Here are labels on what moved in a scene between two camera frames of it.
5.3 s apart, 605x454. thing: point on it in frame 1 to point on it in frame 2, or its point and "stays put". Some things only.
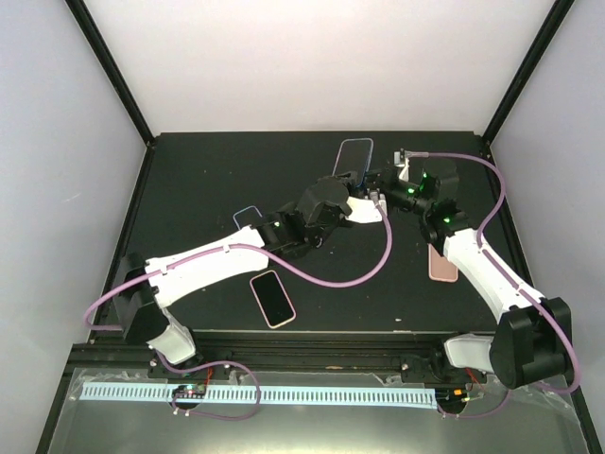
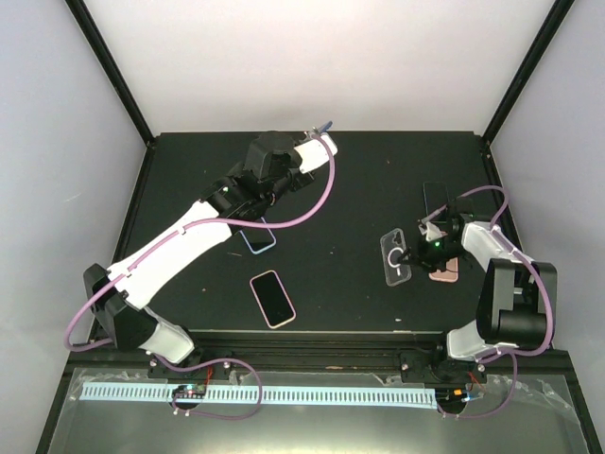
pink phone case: [440, 269] stays put
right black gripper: [383, 178] to [421, 257]
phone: [273, 300] stays put
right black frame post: [540, 47] stays put
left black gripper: [349, 183] to [309, 180]
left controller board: [190, 392] stays put
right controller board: [452, 399] stays put
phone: [354, 155] to [393, 245]
